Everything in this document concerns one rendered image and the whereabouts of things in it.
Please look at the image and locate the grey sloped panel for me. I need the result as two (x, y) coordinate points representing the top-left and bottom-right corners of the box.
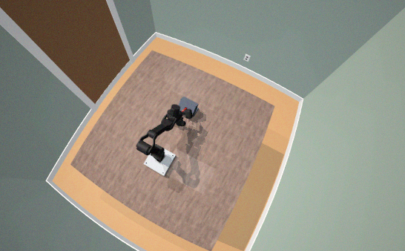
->
(179, 97), (199, 117)

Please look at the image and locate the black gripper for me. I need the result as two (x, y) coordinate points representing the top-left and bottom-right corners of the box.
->
(167, 109), (193, 121)

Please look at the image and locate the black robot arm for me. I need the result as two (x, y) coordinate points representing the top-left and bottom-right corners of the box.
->
(136, 104), (185, 163)

